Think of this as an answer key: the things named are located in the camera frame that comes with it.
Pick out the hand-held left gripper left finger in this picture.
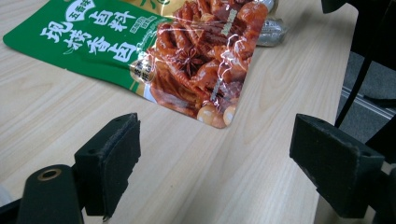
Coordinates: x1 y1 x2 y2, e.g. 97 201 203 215
74 112 142 219

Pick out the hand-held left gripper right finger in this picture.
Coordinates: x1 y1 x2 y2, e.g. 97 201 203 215
289 113 386 218

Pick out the green seasoning packet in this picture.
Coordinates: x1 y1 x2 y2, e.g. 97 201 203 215
2 0 270 130

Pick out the silver foil packet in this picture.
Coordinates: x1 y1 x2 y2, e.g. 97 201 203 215
262 0 276 13
256 17 288 48

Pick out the metal floor rail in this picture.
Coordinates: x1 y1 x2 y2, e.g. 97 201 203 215
340 85 396 120

